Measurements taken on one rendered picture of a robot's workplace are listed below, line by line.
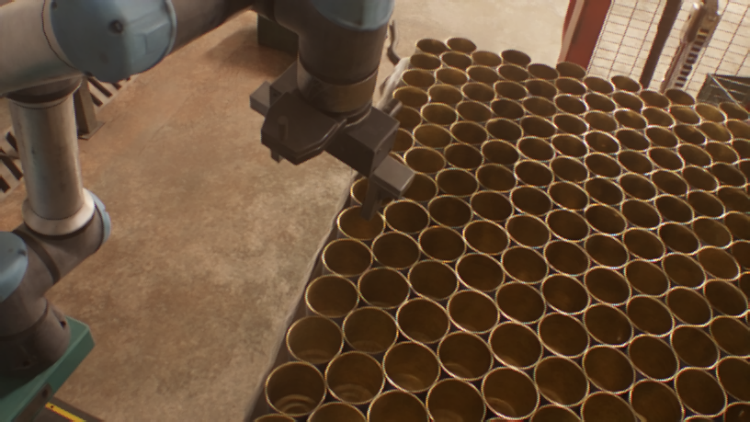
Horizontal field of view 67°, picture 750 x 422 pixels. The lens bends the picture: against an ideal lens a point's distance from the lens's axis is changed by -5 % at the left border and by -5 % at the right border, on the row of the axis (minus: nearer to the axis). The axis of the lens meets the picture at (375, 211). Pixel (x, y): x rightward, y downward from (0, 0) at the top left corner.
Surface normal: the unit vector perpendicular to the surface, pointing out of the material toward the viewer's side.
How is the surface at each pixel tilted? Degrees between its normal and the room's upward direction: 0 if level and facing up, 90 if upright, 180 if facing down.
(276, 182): 0
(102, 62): 89
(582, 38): 90
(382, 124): 18
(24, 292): 88
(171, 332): 0
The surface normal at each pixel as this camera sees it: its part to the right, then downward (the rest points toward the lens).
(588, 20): -0.25, 0.64
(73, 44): -0.45, 0.57
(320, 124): 0.14, -0.48
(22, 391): 0.11, -0.73
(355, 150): -0.55, 0.70
